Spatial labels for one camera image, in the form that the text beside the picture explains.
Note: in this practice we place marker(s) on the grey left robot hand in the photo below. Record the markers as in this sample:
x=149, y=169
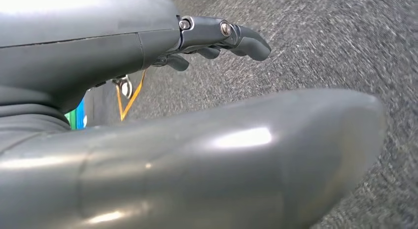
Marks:
x=196, y=162

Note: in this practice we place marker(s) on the yellow floor tape square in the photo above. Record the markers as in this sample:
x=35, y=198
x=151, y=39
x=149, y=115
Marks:
x=130, y=102

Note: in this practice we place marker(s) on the green plastic crate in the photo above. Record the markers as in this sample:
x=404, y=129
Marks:
x=71, y=120

